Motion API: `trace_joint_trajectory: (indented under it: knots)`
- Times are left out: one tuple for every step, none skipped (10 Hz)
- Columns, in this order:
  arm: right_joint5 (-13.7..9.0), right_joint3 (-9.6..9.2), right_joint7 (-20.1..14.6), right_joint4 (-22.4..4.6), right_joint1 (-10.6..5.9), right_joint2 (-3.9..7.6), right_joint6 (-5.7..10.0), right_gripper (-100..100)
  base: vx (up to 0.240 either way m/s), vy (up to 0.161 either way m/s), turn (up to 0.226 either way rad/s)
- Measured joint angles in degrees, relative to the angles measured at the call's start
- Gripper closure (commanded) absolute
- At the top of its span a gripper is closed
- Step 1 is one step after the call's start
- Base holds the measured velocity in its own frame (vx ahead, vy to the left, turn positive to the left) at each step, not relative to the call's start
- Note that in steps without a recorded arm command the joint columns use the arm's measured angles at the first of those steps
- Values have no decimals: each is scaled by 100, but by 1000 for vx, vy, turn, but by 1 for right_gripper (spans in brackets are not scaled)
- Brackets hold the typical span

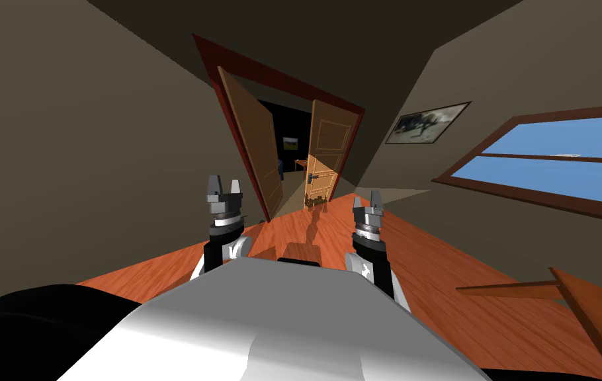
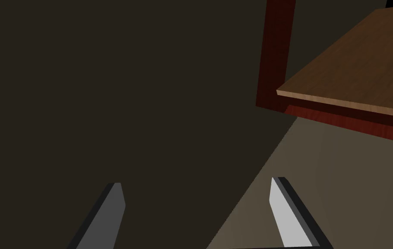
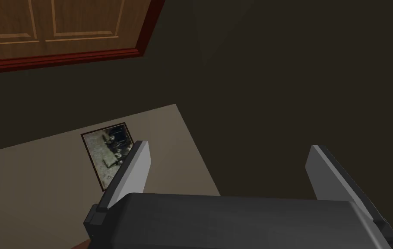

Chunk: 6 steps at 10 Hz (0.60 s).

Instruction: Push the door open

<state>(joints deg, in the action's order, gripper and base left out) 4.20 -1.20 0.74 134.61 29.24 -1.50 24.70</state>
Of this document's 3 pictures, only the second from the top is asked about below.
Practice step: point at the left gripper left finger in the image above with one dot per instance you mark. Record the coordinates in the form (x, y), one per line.
(102, 221)

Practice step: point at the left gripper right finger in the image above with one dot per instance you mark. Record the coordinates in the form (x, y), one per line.
(291, 218)

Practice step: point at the brown wooden table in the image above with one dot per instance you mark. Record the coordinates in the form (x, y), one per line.
(355, 69)

